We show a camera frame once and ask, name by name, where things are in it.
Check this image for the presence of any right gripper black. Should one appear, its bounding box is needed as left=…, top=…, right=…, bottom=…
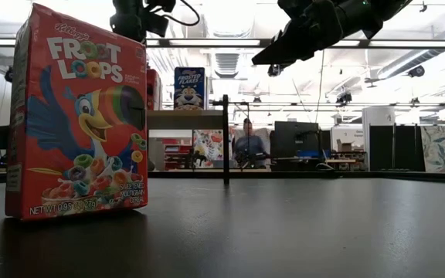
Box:
left=251, top=0, right=382, bottom=66

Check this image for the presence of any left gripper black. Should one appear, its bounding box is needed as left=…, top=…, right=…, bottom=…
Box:
left=109, top=0, right=169, bottom=42

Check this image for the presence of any red Froot Loops cereal box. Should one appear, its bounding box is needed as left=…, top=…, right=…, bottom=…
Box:
left=146, top=68, right=164, bottom=111
left=5, top=3, right=149, bottom=222

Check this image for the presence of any blue Frosted Flakes cereal box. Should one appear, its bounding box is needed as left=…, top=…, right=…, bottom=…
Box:
left=173, top=66, right=207, bottom=112

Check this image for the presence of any light wooden shelf board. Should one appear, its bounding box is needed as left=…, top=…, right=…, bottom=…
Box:
left=146, top=110, right=224, bottom=131

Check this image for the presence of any black metal shelf leg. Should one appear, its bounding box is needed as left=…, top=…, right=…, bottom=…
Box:
left=209, top=94, right=249, bottom=185

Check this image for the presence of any ceiling air vent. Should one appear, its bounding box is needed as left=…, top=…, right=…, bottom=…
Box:
left=215, top=53, right=239, bottom=79

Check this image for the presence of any large black monitor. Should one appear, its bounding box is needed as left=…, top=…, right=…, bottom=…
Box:
left=273, top=121, right=321, bottom=159

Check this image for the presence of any person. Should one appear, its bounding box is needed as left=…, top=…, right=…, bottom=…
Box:
left=233, top=117, right=269, bottom=168

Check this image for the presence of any white cabinet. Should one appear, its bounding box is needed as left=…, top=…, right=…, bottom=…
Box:
left=362, top=106, right=396, bottom=127

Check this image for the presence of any brown cardboard box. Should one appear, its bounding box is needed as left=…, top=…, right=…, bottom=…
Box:
left=336, top=138, right=357, bottom=153

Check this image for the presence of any floral patterned panel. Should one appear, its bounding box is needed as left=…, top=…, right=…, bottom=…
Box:
left=192, top=129, right=223, bottom=169
left=420, top=125, right=445, bottom=174

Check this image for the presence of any black partition panel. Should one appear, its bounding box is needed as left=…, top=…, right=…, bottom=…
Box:
left=369, top=125, right=426, bottom=172

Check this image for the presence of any red storage rack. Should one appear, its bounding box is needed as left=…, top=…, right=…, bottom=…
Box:
left=163, top=138, right=192, bottom=171

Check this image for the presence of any black overhead frame beam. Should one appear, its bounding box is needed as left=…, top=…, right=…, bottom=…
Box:
left=0, top=37, right=445, bottom=49

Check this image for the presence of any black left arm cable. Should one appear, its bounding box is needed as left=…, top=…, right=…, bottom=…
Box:
left=160, top=0, right=201, bottom=27

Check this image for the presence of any black table frame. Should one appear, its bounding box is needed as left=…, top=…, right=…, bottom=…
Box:
left=0, top=169, right=445, bottom=185

